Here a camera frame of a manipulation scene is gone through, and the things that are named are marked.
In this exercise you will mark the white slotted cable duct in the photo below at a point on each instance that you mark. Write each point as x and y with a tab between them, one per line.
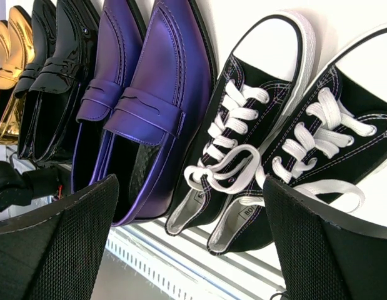
174	283

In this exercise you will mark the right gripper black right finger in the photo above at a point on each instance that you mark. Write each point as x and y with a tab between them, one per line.
325	253

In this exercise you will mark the gold loafer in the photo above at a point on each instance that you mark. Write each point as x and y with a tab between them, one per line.
5	46
21	53

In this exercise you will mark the black patent loafer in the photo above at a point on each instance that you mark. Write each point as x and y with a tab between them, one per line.
62	81
44	40

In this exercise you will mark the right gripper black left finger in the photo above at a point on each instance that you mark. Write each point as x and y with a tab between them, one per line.
55	251

